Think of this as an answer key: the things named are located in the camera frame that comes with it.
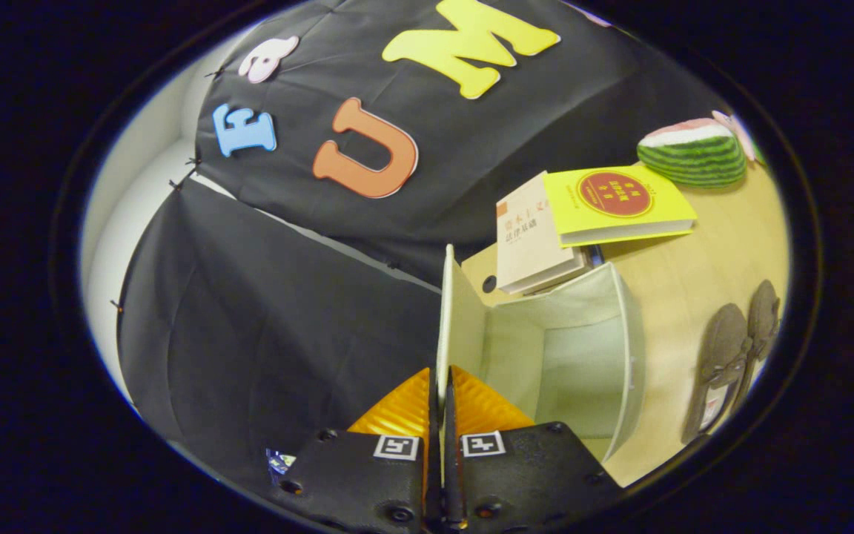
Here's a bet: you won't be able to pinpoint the pale fabric storage box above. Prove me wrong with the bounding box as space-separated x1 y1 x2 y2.
436 243 648 464

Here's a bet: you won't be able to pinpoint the yellow book red circle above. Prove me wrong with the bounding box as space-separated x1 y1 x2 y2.
543 163 698 248

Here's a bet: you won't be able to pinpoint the beige book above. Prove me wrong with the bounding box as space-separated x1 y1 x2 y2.
495 172 589 295

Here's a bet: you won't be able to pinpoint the pink and green plush toy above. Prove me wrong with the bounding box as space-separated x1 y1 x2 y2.
712 110 767 168

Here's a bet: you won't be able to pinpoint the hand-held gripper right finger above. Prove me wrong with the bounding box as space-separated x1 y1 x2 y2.
442 365 626 533

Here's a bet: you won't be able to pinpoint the brown fuzzy shoe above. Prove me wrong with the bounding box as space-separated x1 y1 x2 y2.
682 303 754 444
737 280 781 405

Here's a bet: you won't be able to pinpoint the watermelon slice plush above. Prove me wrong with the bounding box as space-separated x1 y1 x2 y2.
636 119 748 188

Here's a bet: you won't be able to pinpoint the printed paper sheets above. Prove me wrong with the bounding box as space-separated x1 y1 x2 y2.
265 447 298 475

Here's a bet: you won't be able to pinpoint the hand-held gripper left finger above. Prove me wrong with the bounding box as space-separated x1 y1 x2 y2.
268 367 443 534

